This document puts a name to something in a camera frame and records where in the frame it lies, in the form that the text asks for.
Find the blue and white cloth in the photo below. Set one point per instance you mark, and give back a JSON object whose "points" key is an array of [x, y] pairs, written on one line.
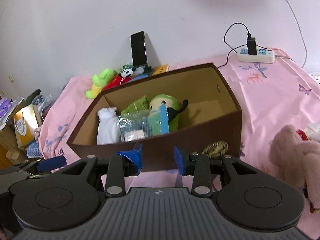
{"points": [[33, 149]]}

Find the black phone stand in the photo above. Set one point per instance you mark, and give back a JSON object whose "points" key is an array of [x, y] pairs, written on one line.
{"points": [[148, 69]]}

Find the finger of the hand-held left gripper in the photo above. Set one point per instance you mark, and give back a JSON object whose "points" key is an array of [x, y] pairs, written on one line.
{"points": [[51, 163]]}

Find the red pouch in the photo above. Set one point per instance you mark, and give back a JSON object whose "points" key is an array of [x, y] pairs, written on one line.
{"points": [[117, 82]]}

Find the beige plush item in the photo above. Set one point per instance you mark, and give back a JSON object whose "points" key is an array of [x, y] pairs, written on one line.
{"points": [[292, 150]]}

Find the purple package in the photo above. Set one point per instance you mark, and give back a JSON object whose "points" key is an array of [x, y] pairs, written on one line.
{"points": [[5, 106]]}

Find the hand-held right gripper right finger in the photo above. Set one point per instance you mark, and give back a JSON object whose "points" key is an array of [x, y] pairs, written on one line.
{"points": [[180, 161]]}

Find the green and yellow plush toy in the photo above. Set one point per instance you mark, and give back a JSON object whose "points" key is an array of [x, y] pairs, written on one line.
{"points": [[100, 80]]}

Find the green round plush toy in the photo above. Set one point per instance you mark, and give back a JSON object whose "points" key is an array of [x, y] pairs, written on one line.
{"points": [[172, 103]]}

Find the black smartphone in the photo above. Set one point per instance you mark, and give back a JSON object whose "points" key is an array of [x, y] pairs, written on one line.
{"points": [[138, 48]]}

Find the clear plastic bag package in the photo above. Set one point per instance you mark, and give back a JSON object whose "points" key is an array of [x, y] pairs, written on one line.
{"points": [[135, 127]]}

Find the small panda plush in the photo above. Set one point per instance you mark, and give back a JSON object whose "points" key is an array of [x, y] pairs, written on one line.
{"points": [[127, 73]]}

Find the blue flat object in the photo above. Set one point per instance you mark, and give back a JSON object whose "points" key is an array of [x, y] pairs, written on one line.
{"points": [[140, 77]]}

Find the yellow book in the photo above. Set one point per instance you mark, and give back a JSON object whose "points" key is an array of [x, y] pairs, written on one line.
{"points": [[161, 69]]}

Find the cardboard carton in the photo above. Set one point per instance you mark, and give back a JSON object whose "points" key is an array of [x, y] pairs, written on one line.
{"points": [[7, 150]]}

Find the yellow paper bag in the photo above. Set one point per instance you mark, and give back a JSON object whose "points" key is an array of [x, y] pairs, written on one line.
{"points": [[23, 130]]}

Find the green fluffy towel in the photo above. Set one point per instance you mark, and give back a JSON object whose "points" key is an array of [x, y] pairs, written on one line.
{"points": [[136, 106]]}

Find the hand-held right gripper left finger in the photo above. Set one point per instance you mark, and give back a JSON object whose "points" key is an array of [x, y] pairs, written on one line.
{"points": [[133, 156]]}

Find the white power strip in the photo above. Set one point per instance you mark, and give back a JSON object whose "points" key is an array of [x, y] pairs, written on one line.
{"points": [[265, 55]]}

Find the dark cap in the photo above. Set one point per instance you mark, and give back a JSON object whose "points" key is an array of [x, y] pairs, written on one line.
{"points": [[33, 95]]}

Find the black charger plug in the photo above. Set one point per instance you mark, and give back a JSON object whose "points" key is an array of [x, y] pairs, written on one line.
{"points": [[251, 46]]}

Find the pink printed bedsheet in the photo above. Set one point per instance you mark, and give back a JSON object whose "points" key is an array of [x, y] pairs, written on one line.
{"points": [[262, 92]]}

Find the brown cardboard box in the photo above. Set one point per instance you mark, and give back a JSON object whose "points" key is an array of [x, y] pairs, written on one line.
{"points": [[155, 142]]}

